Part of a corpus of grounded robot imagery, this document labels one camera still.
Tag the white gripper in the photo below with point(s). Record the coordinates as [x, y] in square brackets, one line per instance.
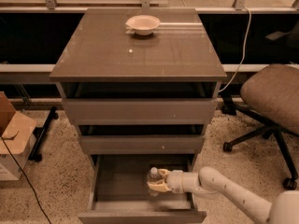
[175, 181]

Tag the clear plastic water bottle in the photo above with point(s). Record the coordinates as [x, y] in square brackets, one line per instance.
[153, 176]

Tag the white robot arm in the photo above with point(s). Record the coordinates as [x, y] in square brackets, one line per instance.
[209, 182]

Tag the grey bottom drawer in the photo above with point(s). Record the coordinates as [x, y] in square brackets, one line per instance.
[120, 195]

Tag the grey drawer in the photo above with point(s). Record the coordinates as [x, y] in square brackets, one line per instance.
[120, 195]
[141, 144]
[139, 112]

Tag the grey middle drawer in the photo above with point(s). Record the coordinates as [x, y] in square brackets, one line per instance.
[141, 144]

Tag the grey drawer cabinet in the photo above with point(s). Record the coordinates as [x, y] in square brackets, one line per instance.
[105, 59]

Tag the grey top drawer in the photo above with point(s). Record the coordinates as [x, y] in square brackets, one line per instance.
[139, 112]

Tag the black stand foot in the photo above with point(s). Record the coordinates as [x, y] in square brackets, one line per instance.
[40, 134]

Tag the brown office chair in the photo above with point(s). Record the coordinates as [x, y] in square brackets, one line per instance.
[273, 95]

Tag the cardboard box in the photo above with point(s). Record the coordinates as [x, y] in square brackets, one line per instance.
[16, 140]

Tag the white bowl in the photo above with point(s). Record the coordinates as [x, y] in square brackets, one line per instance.
[143, 24]

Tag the metal window railing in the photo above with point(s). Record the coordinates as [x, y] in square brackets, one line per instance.
[143, 3]

